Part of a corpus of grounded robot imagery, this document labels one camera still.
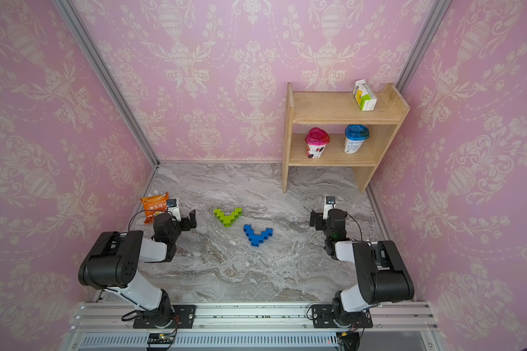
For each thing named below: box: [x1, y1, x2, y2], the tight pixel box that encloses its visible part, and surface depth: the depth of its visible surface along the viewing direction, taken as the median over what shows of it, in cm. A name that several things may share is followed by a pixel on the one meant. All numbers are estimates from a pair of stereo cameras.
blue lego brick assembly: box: [243, 224, 274, 248], surface depth 94 cm
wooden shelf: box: [288, 133, 394, 167], surface depth 94 cm
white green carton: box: [352, 78, 378, 112], surface depth 80 cm
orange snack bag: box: [139, 191, 170, 224], surface depth 101 cm
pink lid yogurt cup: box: [304, 127, 331, 159], surface depth 89 cm
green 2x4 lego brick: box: [213, 207, 243, 228], surface depth 99 cm
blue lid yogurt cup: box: [344, 124, 370, 155], surface depth 91 cm
